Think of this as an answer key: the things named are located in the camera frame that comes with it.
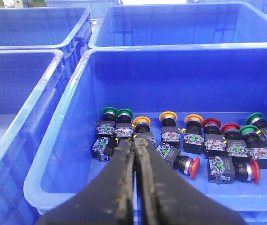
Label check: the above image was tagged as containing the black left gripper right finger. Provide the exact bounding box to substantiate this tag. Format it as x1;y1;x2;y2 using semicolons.
134;139;246;225

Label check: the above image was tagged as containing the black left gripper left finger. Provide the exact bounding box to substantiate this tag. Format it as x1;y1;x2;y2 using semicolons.
37;140;134;225

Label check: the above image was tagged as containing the red push button lying left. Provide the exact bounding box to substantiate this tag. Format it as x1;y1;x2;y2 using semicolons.
156;142;200;179

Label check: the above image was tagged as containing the red push button lying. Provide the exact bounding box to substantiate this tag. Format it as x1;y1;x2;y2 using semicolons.
208;156;261;184
156;142;200;179

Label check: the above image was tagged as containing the yellow push button right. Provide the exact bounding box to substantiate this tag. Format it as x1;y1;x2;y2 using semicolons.
183;114;204;155

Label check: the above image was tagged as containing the yellow push button middle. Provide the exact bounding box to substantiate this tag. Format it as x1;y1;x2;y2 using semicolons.
159;111;181;148

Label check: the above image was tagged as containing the red push button lying right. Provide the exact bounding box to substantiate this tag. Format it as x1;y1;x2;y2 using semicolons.
208;156;261;184

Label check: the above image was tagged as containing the green push button far left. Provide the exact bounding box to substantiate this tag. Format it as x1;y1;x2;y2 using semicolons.
96;107;117;138

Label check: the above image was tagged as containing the green push button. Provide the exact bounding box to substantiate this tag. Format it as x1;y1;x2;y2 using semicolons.
115;109;134;141
245;112;267;144
96;107;117;138
239;125;267;169

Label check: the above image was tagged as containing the red push button upright left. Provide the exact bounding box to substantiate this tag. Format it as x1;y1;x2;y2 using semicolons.
202;118;226;158

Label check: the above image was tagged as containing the red push button upright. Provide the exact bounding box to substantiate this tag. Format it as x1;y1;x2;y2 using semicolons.
221;122;251;163
202;118;226;158

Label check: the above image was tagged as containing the yellow push button behind fingers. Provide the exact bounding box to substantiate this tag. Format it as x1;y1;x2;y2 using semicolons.
133;116;156;145

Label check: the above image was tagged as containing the red push button upright right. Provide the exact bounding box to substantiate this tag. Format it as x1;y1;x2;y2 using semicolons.
221;122;251;163

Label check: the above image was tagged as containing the green push button centre right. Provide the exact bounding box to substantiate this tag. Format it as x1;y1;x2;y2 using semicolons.
239;125;267;169

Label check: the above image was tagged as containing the green push button rear right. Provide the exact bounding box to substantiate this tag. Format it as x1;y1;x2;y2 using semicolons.
245;112;267;144

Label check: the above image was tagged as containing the blue plastic bin left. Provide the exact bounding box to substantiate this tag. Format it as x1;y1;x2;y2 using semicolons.
23;44;267;225

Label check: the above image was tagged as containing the blue plastic bin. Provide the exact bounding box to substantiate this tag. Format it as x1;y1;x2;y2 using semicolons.
0;49;65;225
23;44;267;225

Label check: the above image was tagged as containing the blue plastic bin right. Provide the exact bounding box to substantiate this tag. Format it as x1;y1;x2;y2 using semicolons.
0;49;65;225

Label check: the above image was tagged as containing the blue bin rear right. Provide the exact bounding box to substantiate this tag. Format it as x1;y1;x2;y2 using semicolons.
0;7;91;73

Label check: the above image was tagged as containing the blue bin rear left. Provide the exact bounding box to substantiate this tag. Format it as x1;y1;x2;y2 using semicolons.
89;2;267;48

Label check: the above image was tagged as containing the switch block lying left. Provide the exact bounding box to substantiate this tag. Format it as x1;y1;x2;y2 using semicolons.
92;137;117;162

